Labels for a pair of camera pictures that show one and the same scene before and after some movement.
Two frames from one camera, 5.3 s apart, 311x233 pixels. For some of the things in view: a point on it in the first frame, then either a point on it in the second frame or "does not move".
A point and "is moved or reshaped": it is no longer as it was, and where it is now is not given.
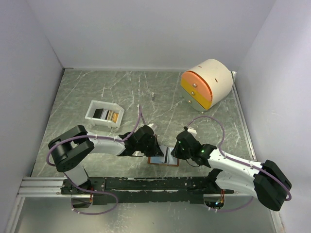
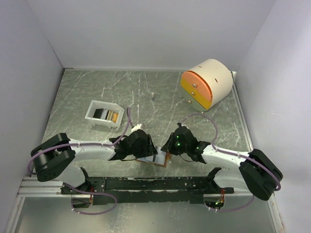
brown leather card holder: [170, 160] is moved or reshaped
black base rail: [105, 190] does not move
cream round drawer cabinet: [206, 84] does not move
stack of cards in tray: [106, 114] does not move
